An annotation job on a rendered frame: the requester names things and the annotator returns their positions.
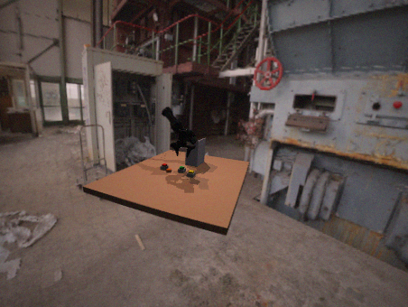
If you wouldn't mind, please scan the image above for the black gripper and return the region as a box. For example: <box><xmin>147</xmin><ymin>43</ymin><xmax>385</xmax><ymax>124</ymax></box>
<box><xmin>170</xmin><ymin>137</ymin><xmax>195</xmax><ymax>158</ymax></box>

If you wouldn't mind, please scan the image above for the red button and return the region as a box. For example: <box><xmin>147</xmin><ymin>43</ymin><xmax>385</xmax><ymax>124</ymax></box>
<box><xmin>160</xmin><ymin>163</ymin><xmax>169</xmax><ymax>170</ymax></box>

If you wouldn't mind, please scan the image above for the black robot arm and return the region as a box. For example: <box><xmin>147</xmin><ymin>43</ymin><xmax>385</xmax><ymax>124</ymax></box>
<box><xmin>162</xmin><ymin>107</ymin><xmax>198</xmax><ymax>148</ymax></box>

